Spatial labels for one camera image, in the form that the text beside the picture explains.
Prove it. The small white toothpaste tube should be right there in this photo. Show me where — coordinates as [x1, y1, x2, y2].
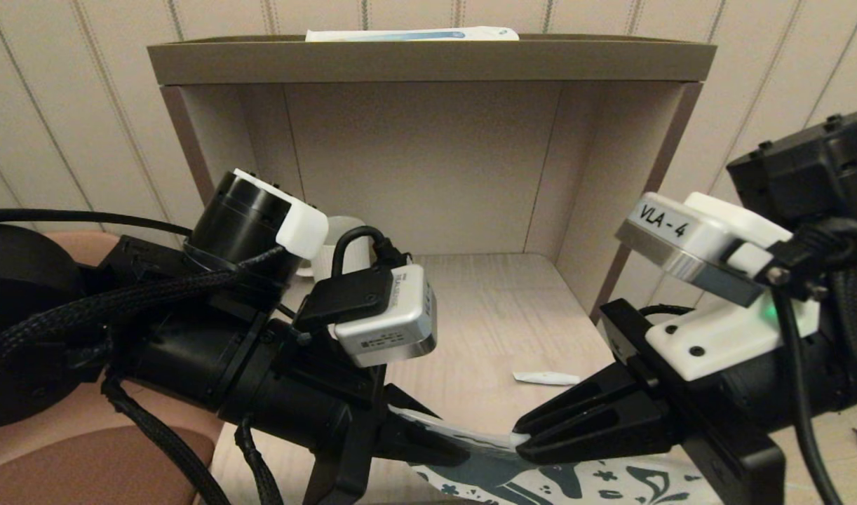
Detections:
[513, 370, 582, 386]

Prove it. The white horse-print zipper pouch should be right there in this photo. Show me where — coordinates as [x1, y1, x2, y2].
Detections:
[390, 407, 724, 505]

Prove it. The white ribbed ceramic mug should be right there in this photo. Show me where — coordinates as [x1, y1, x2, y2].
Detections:
[295, 215, 370, 283]

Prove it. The beige wooden shelf table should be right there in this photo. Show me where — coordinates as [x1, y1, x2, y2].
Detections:
[147, 35, 718, 505]

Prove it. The white blue toothpaste box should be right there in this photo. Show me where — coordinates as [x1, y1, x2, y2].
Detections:
[305, 27, 520, 43]

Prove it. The white right camera bracket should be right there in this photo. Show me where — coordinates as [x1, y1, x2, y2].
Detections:
[645, 191, 821, 383]

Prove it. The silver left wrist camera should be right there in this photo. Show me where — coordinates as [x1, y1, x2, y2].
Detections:
[294, 263, 438, 368]

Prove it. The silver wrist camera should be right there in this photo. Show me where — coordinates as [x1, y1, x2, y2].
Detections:
[614, 191, 794, 308]
[294, 263, 438, 368]

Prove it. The black braided cable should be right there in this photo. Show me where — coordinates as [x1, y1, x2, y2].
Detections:
[102, 379, 229, 505]
[828, 231, 857, 351]
[0, 245, 289, 358]
[236, 417, 285, 505]

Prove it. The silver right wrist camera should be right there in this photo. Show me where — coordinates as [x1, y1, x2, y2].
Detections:
[614, 191, 794, 308]

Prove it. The black left camera cable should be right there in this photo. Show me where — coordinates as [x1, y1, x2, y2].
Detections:
[330, 226, 410, 278]

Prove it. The thin smooth black cable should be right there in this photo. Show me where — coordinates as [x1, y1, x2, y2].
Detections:
[0, 209, 194, 236]

